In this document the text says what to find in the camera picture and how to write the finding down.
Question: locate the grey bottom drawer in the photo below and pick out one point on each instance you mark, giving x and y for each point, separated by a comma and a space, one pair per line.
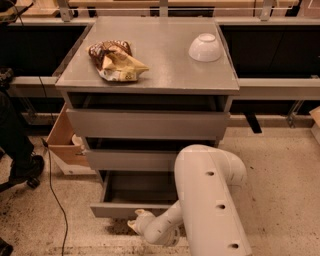
123, 192

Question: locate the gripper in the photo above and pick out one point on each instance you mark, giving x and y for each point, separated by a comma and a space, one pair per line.
145, 220

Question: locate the grey drawer cabinet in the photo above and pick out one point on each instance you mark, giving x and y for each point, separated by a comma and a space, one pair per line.
162, 44

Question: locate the person's black leg and shoe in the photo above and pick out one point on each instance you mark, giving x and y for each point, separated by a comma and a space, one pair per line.
26, 165

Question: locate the grey top drawer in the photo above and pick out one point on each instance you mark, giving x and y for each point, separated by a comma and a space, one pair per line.
147, 116

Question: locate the white upturned bowl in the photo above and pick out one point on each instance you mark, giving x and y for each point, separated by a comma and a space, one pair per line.
205, 48

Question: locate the black bracket under rail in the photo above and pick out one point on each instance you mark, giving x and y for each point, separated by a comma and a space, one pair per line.
253, 122

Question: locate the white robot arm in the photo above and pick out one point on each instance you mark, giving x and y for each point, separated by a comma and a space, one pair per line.
205, 208

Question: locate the grey drawer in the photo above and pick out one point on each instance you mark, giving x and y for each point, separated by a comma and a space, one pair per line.
147, 116
123, 192
137, 154

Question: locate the grey metal rail frame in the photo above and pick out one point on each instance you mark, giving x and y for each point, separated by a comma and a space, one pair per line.
250, 88

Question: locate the wooden box on floor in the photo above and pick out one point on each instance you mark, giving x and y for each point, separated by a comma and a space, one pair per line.
61, 144

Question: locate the crumpled brown chip bag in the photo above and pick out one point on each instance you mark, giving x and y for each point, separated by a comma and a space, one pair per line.
114, 61

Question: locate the grey middle drawer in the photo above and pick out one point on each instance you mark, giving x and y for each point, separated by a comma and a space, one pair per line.
137, 154

